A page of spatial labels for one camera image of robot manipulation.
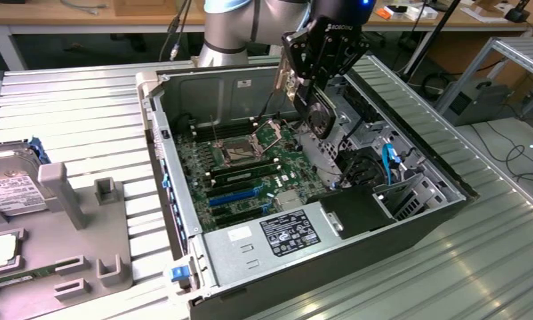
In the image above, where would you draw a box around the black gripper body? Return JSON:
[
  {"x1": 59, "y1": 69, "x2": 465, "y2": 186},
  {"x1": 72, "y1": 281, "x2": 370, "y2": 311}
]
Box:
[{"x1": 307, "y1": 0, "x2": 377, "y2": 65}]

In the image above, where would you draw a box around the graphics card with fan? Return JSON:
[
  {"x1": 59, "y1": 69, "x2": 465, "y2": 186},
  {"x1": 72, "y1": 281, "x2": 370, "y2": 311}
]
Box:
[{"x1": 273, "y1": 49, "x2": 339, "y2": 141}]

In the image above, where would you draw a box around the long wooden desk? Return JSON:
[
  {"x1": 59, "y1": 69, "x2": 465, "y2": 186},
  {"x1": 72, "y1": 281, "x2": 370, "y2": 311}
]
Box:
[{"x1": 362, "y1": 0, "x2": 533, "y2": 38}]

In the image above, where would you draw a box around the white small box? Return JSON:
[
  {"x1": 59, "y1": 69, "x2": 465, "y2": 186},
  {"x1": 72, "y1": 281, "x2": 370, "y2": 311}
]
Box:
[{"x1": 403, "y1": 5, "x2": 439, "y2": 20}]

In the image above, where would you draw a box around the black tripod pole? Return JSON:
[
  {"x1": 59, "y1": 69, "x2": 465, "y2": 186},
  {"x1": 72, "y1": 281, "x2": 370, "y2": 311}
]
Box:
[{"x1": 401, "y1": 0, "x2": 465, "y2": 76}]

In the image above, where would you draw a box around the silver socket cover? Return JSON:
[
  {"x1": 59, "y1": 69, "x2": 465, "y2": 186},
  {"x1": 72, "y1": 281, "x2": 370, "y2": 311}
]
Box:
[{"x1": 246, "y1": 119, "x2": 286, "y2": 157}]

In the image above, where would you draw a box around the brown cardboard box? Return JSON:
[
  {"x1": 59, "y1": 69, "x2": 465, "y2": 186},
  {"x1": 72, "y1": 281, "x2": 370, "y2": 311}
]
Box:
[{"x1": 425, "y1": 31, "x2": 530, "y2": 88}]

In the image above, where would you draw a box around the black RAM slot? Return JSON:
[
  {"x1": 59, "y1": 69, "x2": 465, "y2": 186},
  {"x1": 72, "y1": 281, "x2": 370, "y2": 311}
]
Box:
[
  {"x1": 193, "y1": 124, "x2": 255, "y2": 141},
  {"x1": 189, "y1": 119, "x2": 254, "y2": 134}
]

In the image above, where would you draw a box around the thin metal locking lever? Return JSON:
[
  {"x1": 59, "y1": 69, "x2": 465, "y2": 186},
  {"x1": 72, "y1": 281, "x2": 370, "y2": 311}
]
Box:
[{"x1": 209, "y1": 114, "x2": 219, "y2": 148}]

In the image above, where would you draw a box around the grey equipment box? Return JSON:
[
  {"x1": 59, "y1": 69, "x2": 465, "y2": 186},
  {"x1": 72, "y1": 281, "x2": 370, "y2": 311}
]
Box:
[{"x1": 442, "y1": 78, "x2": 513, "y2": 127}]

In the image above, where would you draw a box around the white paper sheet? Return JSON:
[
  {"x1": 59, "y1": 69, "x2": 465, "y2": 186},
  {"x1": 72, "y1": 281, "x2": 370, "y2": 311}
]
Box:
[{"x1": 459, "y1": 5, "x2": 510, "y2": 24}]

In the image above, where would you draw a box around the silver perforated drive cage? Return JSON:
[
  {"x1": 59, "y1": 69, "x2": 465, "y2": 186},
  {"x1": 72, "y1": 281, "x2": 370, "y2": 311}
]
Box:
[{"x1": 298, "y1": 76, "x2": 383, "y2": 188}]

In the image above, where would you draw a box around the green motherboard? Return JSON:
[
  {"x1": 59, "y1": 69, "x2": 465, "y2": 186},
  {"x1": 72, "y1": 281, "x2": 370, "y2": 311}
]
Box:
[{"x1": 171, "y1": 120, "x2": 334, "y2": 234}]

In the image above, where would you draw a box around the CPU socket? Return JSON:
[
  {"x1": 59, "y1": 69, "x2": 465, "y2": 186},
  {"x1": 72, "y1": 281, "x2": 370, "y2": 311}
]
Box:
[{"x1": 218, "y1": 135, "x2": 273, "y2": 168}]

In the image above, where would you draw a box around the green RAM stick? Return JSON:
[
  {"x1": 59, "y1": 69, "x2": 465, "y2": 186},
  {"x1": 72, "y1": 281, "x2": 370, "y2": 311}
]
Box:
[
  {"x1": 0, "y1": 265, "x2": 80, "y2": 291},
  {"x1": 210, "y1": 165, "x2": 281, "y2": 187}
]

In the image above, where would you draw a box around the black desk device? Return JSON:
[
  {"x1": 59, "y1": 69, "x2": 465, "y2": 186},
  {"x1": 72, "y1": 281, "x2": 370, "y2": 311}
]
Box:
[{"x1": 502, "y1": 0, "x2": 533, "y2": 23}]

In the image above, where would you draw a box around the silver chipset heatsink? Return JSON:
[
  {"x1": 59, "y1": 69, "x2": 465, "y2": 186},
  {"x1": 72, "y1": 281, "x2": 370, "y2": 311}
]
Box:
[{"x1": 275, "y1": 191, "x2": 303, "y2": 207}]

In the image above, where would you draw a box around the long black expansion slot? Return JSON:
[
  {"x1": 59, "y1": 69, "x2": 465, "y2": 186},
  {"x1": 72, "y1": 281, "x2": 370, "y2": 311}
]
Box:
[
  {"x1": 214, "y1": 209, "x2": 270, "y2": 225},
  {"x1": 203, "y1": 184, "x2": 257, "y2": 199}
]

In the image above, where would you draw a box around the silver disk bay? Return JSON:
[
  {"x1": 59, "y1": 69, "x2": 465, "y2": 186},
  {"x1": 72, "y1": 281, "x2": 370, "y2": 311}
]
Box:
[{"x1": 371, "y1": 172, "x2": 454, "y2": 221}]

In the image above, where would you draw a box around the blue expansion slot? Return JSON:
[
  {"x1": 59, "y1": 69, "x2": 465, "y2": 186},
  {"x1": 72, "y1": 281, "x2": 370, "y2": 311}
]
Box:
[{"x1": 206, "y1": 189, "x2": 267, "y2": 208}]

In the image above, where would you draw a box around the black plastic shroud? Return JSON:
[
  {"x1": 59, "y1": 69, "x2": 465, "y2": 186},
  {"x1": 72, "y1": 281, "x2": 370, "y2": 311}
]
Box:
[{"x1": 305, "y1": 184, "x2": 397, "y2": 241}]

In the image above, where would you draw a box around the open black PC case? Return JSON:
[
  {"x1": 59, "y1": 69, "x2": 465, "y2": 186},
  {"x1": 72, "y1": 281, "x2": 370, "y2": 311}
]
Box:
[{"x1": 134, "y1": 56, "x2": 479, "y2": 320}]

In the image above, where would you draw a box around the silver power supply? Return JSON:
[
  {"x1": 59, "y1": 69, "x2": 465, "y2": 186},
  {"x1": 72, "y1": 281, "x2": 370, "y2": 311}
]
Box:
[{"x1": 201, "y1": 201, "x2": 341, "y2": 288}]

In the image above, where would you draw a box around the blue case latch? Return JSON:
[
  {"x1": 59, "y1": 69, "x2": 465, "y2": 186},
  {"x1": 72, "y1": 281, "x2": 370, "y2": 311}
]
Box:
[{"x1": 166, "y1": 264, "x2": 191, "y2": 285}]

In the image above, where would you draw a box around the silver hard disk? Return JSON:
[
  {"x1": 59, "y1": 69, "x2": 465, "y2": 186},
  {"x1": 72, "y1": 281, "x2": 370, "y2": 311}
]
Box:
[{"x1": 0, "y1": 141, "x2": 48, "y2": 218}]

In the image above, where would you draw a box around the grey parts rack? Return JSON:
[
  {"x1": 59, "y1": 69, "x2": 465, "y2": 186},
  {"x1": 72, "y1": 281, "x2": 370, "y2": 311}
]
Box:
[{"x1": 0, "y1": 161, "x2": 137, "y2": 320}]

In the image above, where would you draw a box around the black arched wire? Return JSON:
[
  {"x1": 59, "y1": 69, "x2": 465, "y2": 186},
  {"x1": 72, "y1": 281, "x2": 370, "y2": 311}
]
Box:
[{"x1": 255, "y1": 88, "x2": 279, "y2": 123}]

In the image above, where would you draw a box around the cable with silver plug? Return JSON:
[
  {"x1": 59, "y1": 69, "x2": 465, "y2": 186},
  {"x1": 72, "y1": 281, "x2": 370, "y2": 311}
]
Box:
[{"x1": 169, "y1": 0, "x2": 193, "y2": 61}]

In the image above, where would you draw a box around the black cable with inline box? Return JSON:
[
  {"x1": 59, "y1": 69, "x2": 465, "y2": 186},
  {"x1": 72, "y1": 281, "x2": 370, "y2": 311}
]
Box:
[{"x1": 158, "y1": 0, "x2": 191, "y2": 63}]

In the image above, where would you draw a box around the blue flat wire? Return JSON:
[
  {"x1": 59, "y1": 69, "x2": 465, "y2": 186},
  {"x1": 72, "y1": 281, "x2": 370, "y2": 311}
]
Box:
[{"x1": 379, "y1": 142, "x2": 403, "y2": 187}]

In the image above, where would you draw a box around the black power wire bundle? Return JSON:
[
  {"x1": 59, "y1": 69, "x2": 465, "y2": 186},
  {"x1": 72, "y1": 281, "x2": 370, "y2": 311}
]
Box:
[{"x1": 335, "y1": 148, "x2": 386, "y2": 190}]

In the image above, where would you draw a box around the aluminium profile frame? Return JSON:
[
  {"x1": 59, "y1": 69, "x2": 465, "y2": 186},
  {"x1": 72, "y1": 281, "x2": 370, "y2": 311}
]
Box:
[{"x1": 434, "y1": 35, "x2": 533, "y2": 121}]

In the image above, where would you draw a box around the wooden desk with white frame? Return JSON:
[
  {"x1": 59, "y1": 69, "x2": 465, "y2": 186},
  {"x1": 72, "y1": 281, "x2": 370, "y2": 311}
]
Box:
[{"x1": 0, "y1": 0, "x2": 207, "y2": 71}]

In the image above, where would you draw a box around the blue disk bracket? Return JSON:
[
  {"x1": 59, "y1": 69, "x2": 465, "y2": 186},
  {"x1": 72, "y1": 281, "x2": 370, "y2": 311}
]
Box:
[{"x1": 24, "y1": 135, "x2": 51, "y2": 166}]

